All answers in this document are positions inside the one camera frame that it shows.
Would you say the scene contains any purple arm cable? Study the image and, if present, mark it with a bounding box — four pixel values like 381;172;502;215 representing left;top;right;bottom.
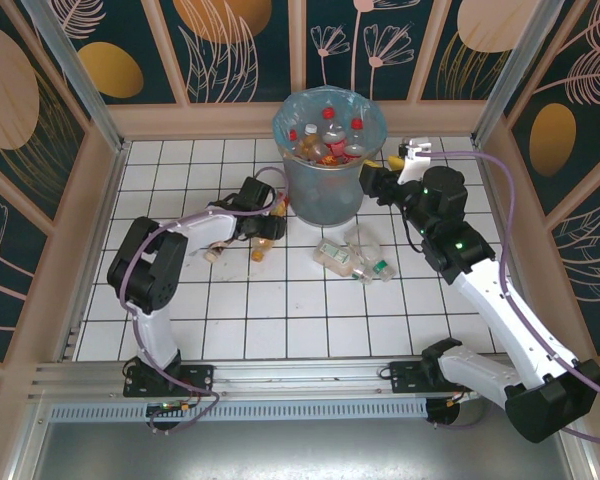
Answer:
119;166;291;436
414;149;600;446

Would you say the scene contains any aluminium side rail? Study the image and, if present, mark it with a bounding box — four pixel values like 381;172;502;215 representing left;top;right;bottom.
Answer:
54;139;132;362

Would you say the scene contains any clear bottle blue label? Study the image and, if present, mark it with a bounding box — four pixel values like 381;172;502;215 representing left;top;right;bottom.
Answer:
343;224;382;257

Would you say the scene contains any aluminium corner post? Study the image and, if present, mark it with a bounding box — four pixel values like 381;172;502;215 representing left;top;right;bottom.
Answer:
472;0;564;146
22;0;131;151

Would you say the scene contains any grey waste bin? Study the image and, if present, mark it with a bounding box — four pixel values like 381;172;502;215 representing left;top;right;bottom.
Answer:
272;85;389;227

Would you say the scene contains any green white label bottle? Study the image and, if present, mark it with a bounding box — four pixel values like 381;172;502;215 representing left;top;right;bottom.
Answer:
313;238;362;277

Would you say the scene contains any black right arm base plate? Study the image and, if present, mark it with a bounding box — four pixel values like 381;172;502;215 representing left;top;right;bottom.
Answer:
387;359;431;394

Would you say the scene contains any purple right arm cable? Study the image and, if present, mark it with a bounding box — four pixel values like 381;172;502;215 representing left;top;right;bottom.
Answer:
414;149;600;446

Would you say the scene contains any yellow label plastic bottle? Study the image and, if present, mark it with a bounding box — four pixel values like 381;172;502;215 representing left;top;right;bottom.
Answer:
249;193;292;263

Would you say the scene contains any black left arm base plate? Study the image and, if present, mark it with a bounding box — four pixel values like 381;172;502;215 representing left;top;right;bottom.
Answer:
123;359;216;399

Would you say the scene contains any brown orange label bottle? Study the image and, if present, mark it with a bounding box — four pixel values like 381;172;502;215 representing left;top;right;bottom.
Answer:
203;240;231;264

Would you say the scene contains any perforated cable duct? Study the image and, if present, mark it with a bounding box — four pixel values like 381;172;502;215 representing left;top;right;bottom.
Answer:
47;397;429;421

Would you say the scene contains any aluminium frame rail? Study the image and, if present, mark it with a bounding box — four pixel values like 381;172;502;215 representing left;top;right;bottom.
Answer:
27;357;516;401

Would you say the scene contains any red cap clear bottle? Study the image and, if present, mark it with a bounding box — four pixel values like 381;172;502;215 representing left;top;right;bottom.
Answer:
343;117;370;157

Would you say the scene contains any grey metal base panel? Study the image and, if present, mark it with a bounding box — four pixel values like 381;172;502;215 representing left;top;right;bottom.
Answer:
29;419;591;480

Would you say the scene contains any thin black cable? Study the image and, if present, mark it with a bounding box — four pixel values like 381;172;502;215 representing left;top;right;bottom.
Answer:
402;212;426;255

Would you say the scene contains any amber bottle white cap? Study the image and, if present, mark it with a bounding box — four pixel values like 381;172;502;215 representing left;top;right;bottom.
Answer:
299;123;331;160

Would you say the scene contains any clear bottle green neck band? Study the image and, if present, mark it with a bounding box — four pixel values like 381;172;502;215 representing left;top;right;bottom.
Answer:
352;258;397;286

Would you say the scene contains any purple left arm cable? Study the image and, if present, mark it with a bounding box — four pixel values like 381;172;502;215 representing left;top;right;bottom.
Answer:
119;166;291;436

